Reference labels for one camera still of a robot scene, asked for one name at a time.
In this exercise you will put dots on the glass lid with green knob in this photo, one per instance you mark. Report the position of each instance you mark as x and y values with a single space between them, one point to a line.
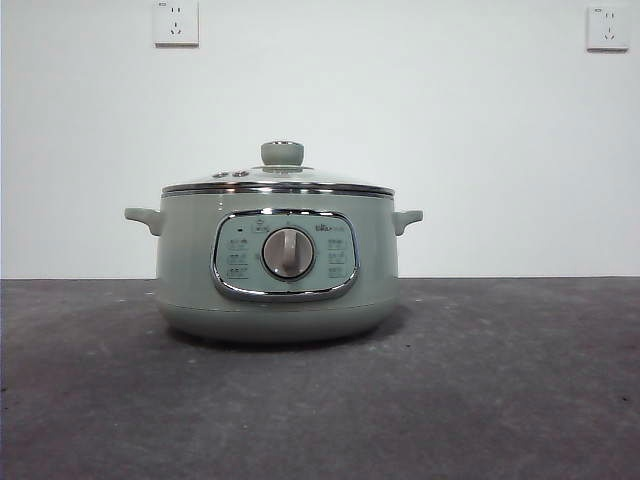
282 152

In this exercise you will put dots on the pale green electric pot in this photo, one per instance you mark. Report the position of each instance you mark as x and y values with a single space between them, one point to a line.
200 300

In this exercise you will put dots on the white wall socket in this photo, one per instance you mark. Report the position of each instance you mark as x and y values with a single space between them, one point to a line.
607 27
176 22

